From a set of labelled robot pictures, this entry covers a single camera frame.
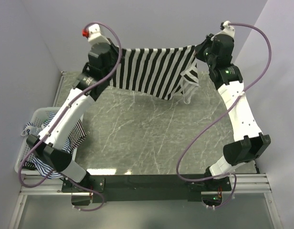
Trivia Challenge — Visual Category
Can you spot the aluminium rail frame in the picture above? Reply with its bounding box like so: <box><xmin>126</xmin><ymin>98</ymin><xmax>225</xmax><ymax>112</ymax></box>
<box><xmin>9</xmin><ymin>174</ymin><xmax>283</xmax><ymax>229</ymax></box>

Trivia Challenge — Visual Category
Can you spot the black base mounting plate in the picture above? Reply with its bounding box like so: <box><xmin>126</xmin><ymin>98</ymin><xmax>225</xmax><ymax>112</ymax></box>
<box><xmin>61</xmin><ymin>174</ymin><xmax>232</xmax><ymax>206</ymax></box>

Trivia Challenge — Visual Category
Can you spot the white plastic laundry basket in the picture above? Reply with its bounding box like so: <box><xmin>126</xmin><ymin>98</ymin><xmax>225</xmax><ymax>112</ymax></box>
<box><xmin>14</xmin><ymin>107</ymin><xmax>83</xmax><ymax>176</ymax></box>

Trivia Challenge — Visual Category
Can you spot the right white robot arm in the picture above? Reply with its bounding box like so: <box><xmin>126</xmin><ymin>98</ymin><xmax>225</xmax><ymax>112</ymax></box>
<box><xmin>195</xmin><ymin>34</ymin><xmax>271</xmax><ymax>190</ymax></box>

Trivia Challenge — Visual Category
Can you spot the black white striped tank top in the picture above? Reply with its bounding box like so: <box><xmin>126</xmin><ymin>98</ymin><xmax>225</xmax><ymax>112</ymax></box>
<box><xmin>110</xmin><ymin>45</ymin><xmax>199</xmax><ymax>104</ymax></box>

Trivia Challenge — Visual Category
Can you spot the dark thin striped garment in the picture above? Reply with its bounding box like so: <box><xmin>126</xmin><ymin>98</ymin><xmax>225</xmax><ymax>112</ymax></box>
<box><xmin>63</xmin><ymin>120</ymin><xmax>87</xmax><ymax>154</ymax></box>

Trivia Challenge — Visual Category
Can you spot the purple cable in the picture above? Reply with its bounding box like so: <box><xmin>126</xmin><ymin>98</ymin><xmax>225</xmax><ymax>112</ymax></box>
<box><xmin>176</xmin><ymin>21</ymin><xmax>273</xmax><ymax>209</ymax></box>
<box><xmin>18</xmin><ymin>22</ymin><xmax>121</xmax><ymax>212</ymax></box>

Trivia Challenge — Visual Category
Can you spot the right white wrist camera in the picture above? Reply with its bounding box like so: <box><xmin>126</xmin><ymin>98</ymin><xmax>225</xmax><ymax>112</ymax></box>
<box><xmin>219</xmin><ymin>21</ymin><xmax>235</xmax><ymax>38</ymax></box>

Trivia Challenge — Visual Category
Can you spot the blue white striped tank top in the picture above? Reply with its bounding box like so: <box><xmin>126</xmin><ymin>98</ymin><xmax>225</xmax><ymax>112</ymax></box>
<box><xmin>21</xmin><ymin>111</ymin><xmax>75</xmax><ymax>177</ymax></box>

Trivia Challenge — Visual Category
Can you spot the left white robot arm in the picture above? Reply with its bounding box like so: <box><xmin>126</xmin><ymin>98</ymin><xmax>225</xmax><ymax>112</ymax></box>
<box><xmin>27</xmin><ymin>42</ymin><xmax>122</xmax><ymax>192</ymax></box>

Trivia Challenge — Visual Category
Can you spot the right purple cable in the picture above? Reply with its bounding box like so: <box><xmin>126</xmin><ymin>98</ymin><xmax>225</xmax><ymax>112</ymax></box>
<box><xmin>176</xmin><ymin>21</ymin><xmax>273</xmax><ymax>209</ymax></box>

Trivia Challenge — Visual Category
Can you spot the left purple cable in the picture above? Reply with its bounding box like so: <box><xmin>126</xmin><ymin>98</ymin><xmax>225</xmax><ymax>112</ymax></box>
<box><xmin>18</xmin><ymin>22</ymin><xmax>121</xmax><ymax>212</ymax></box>

